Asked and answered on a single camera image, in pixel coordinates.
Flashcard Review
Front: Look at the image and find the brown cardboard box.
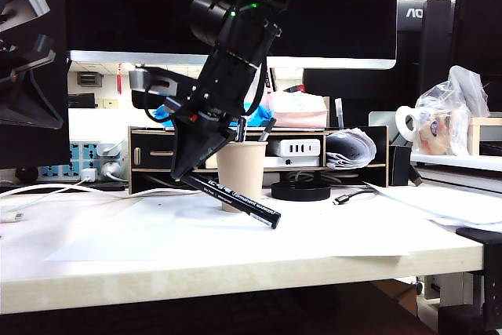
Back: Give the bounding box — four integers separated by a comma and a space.
370, 278, 419, 319

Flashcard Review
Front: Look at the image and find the white desk partition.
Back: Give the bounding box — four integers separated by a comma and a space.
67, 108, 166, 144

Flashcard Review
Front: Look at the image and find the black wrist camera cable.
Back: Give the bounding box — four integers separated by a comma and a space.
141, 89, 178, 125

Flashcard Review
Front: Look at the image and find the thin white cable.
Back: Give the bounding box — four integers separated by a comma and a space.
0, 178, 88, 199

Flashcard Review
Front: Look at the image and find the blue wet wipes pack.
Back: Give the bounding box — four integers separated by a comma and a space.
152, 101, 272, 129

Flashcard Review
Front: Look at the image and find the stack of white papers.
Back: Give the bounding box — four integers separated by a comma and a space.
362, 180, 502, 230

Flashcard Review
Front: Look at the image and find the white adjacent desk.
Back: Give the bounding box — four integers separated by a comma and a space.
409, 152, 502, 195

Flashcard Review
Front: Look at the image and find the white multi-port charger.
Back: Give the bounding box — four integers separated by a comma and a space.
266, 138, 322, 158

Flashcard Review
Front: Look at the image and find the black chair headrest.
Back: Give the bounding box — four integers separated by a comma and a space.
131, 90, 176, 111

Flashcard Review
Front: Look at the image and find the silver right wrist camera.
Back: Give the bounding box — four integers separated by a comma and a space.
128, 64, 153, 92

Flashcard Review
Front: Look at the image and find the black AOC monitor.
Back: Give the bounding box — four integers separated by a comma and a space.
395, 0, 456, 95

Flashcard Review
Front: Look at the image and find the beige paper cup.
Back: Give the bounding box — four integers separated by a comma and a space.
215, 140, 268, 213

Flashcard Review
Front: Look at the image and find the white paper roll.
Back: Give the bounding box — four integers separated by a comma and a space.
394, 105, 423, 144

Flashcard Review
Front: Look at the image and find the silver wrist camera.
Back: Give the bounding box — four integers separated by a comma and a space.
0, 0, 51, 33
128, 64, 153, 92

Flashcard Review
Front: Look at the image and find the flat white box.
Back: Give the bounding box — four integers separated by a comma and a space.
263, 156, 321, 169

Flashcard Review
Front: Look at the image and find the black table clamp bracket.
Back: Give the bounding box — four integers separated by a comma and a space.
454, 227, 502, 332

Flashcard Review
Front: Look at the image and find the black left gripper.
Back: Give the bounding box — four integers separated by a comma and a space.
0, 34, 64, 131

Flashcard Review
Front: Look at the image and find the coiled grey cable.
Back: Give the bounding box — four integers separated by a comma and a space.
282, 169, 360, 186

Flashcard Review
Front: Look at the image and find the grey power cable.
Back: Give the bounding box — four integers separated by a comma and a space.
140, 173, 185, 191

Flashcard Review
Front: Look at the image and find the black wooden desk organizer shelf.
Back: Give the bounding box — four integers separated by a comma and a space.
127, 126, 389, 195

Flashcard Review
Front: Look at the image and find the pink tissue pack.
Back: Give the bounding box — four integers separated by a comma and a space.
260, 89, 329, 129

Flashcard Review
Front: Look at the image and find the grey wall box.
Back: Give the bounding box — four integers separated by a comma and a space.
76, 71, 104, 88

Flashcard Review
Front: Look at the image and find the white paper sheet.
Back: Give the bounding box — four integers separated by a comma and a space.
42, 193, 409, 264

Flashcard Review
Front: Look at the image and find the black round disc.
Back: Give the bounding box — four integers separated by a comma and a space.
270, 181, 333, 202

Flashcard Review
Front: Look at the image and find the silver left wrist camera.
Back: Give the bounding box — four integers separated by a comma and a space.
0, 0, 51, 33

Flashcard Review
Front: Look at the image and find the large silver-framed monitor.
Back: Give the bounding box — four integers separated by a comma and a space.
64, 0, 397, 133

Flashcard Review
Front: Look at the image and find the white USB-C cable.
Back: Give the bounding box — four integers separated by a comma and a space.
0, 184, 185, 224

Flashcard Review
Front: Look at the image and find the rolled paper bundle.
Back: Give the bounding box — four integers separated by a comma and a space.
324, 127, 377, 171

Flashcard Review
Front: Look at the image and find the white power strip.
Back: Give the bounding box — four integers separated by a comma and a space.
37, 141, 129, 183

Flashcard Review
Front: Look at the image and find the clear plastic bag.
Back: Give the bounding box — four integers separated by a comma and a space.
413, 64, 490, 158

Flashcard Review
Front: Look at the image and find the grey plug with cable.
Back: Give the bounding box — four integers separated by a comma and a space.
100, 160, 129, 184

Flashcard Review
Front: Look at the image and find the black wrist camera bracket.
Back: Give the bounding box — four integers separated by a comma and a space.
133, 66, 203, 105

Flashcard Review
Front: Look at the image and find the black USB-C cable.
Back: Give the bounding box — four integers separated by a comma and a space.
331, 188, 377, 206

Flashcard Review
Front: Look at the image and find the light wooden box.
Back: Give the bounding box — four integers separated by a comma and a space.
466, 117, 502, 158

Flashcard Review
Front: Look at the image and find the small black box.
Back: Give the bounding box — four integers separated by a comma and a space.
387, 145, 412, 188

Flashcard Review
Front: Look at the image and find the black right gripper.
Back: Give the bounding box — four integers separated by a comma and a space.
172, 51, 264, 180

